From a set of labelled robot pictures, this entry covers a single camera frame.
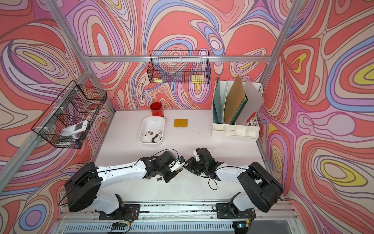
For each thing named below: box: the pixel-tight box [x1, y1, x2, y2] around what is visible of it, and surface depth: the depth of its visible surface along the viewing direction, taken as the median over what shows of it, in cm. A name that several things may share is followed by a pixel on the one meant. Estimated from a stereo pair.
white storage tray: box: [138, 116, 166, 146], surface depth 106 cm
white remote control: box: [60, 120, 89, 137], surface depth 70 cm
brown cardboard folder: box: [224, 74, 245, 125], surface depth 100 cm
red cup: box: [149, 101, 165, 118], surface depth 111 cm
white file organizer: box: [211, 80, 264, 142], surface depth 102 cm
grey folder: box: [235, 78, 265, 126], surface depth 93 cm
